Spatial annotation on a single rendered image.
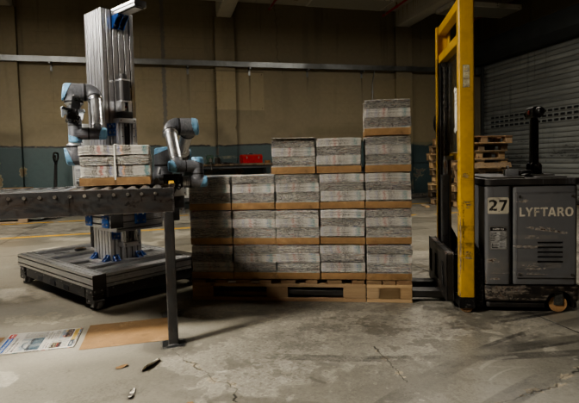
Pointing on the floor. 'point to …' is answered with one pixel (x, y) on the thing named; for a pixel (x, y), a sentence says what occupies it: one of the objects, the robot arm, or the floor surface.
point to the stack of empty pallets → (475, 160)
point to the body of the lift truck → (527, 239)
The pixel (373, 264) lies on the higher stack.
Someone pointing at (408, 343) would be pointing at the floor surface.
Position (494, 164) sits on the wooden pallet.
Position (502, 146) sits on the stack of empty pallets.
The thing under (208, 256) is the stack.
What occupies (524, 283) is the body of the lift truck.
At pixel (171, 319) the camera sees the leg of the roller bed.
